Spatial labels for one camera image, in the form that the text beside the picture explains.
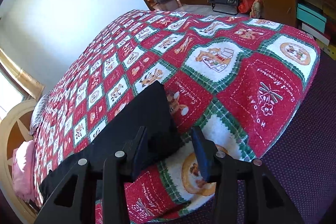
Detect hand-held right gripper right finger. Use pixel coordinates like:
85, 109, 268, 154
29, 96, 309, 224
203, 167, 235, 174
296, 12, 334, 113
191, 126, 306, 224

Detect teal box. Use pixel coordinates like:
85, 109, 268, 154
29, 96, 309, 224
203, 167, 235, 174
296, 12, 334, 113
297, 3, 327, 34

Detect black pants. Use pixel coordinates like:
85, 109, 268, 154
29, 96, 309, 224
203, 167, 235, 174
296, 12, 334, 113
39, 80, 184, 203

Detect window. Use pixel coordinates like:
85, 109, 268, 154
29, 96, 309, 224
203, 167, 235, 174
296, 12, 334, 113
0, 67, 27, 119

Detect red plastic bag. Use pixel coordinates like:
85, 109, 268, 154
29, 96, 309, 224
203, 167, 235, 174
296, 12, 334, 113
238, 0, 259, 14

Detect white flat box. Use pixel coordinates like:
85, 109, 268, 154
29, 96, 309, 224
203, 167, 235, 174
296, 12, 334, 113
301, 22, 331, 46

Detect red printed checkered blanket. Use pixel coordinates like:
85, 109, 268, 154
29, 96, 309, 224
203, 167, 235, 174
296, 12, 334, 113
33, 9, 321, 224

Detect yellow box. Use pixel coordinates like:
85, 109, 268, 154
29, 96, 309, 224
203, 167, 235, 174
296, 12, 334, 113
323, 43, 336, 60

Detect folded pink blanket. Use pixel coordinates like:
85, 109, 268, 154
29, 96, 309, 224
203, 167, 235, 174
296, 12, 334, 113
12, 140, 36, 201

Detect yellow floral bag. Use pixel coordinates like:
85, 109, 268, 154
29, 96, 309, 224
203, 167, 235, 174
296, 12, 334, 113
249, 0, 264, 19

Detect striped pillow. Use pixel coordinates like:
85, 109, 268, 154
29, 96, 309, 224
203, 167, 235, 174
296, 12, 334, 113
29, 93, 51, 135

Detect cream and brown headboard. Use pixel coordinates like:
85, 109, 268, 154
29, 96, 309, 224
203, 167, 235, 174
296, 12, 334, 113
0, 99, 40, 216

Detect narrow yellow patterned curtain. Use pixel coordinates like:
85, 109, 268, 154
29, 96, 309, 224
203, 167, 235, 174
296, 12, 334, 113
0, 48, 45, 98

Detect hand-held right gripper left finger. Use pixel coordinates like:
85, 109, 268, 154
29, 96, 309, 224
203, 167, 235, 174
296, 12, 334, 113
34, 126, 149, 224

